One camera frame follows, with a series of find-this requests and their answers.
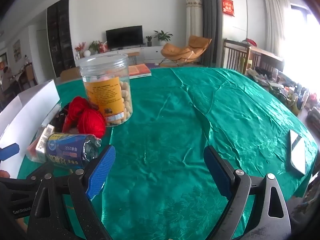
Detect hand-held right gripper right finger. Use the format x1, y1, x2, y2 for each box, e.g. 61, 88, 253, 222
204, 145, 293, 240

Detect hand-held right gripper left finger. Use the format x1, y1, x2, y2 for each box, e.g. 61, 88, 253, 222
27, 144, 117, 240

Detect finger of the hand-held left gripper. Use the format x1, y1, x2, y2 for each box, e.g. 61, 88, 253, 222
10, 164, 54, 183
0, 143, 20, 161

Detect yellow tissue packet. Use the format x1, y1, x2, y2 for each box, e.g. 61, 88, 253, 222
35, 124, 55, 156

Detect blue trash bag roll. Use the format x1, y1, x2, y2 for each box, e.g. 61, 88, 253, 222
45, 133, 102, 169

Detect red yarn ball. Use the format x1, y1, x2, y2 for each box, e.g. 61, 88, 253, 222
64, 96, 98, 130
76, 109, 107, 138

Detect pink plastic bags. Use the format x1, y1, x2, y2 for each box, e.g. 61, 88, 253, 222
25, 140, 40, 163

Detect white board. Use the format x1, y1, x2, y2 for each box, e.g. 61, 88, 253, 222
0, 79, 61, 180

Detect black lace cloth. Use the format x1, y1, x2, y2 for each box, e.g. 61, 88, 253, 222
53, 104, 73, 133

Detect green satin tablecloth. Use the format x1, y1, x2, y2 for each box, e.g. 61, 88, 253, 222
17, 66, 318, 240

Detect clear plastic snack jar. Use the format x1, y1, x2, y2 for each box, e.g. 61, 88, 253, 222
79, 54, 133, 127

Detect wooden dining chair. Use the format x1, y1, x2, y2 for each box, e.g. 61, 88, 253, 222
24, 63, 38, 86

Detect brown cardboard box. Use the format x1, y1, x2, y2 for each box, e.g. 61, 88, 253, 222
60, 68, 82, 82

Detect pile of household clutter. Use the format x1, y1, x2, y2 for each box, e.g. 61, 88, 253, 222
246, 65, 320, 120

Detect orange book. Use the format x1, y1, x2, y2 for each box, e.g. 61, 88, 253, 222
129, 64, 152, 80

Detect black display cabinet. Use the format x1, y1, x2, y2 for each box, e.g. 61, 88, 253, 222
47, 0, 76, 78

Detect orange lounge chair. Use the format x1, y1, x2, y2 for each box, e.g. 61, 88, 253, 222
160, 35, 212, 67

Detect red flower branches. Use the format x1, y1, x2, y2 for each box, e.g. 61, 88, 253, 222
74, 42, 87, 58

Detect leafy green plant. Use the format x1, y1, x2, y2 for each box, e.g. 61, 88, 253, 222
87, 40, 101, 54

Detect white television cabinet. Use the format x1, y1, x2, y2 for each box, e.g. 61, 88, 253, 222
75, 45, 170, 67

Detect black flat television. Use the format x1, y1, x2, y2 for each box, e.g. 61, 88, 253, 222
106, 25, 143, 48

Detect large potted green plant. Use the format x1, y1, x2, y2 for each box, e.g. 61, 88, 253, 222
154, 30, 173, 47

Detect white covered tower air conditioner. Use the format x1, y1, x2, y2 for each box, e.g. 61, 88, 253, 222
185, 0, 203, 67

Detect grey curtain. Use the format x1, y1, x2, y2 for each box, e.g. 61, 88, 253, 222
195, 0, 224, 68

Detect white sheer curtain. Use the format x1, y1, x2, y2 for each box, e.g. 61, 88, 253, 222
264, 0, 292, 58

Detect framed wall picture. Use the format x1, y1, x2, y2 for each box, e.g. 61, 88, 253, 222
12, 39, 22, 58

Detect red wall hanging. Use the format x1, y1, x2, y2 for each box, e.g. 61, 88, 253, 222
222, 0, 235, 17

